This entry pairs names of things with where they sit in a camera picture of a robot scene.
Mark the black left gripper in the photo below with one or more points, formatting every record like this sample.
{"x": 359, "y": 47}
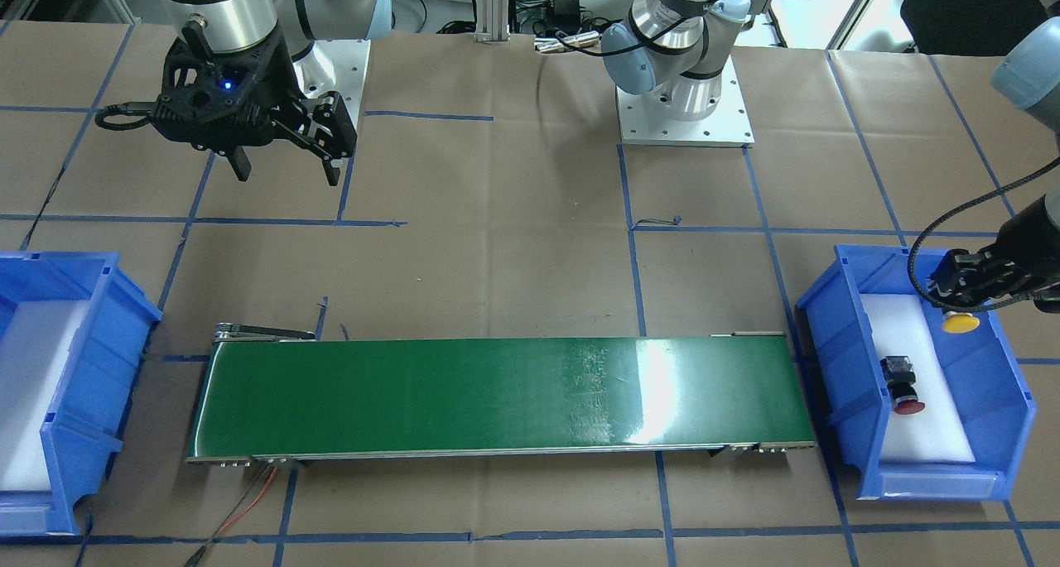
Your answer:
{"x": 1029, "y": 234}

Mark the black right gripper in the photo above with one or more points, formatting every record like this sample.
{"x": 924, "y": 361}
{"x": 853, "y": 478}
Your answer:
{"x": 276, "y": 86}

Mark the yellow push button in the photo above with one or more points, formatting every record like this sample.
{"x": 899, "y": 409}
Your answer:
{"x": 959, "y": 322}

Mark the red push button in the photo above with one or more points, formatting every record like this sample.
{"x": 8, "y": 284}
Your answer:
{"x": 900, "y": 378}

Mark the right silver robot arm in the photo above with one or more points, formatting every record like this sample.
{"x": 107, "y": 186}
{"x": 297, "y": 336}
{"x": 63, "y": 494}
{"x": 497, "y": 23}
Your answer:
{"x": 233, "y": 25}

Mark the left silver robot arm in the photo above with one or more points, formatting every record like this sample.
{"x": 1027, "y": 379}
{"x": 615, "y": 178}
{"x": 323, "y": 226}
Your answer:
{"x": 663, "y": 45}

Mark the white foam in source bin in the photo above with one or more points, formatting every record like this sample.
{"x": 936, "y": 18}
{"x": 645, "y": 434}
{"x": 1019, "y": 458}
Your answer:
{"x": 935, "y": 435}

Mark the blue source bin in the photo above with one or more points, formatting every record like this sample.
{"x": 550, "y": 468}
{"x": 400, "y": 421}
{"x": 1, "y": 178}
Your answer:
{"x": 992, "y": 398}

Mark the green conveyor belt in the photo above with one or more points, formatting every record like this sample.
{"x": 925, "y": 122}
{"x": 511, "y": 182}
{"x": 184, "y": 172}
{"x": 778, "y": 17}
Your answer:
{"x": 309, "y": 400}

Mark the blue destination bin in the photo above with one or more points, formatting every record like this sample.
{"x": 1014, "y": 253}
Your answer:
{"x": 83, "y": 428}

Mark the white foam in destination bin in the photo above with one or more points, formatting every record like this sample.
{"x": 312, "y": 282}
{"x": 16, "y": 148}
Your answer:
{"x": 34, "y": 351}

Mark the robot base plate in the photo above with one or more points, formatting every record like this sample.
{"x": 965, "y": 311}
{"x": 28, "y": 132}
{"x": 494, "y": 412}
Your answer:
{"x": 686, "y": 112}
{"x": 335, "y": 65}

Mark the aluminium frame post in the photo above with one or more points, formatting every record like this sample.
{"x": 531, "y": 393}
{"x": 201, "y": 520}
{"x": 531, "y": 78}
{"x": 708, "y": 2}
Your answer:
{"x": 493, "y": 20}

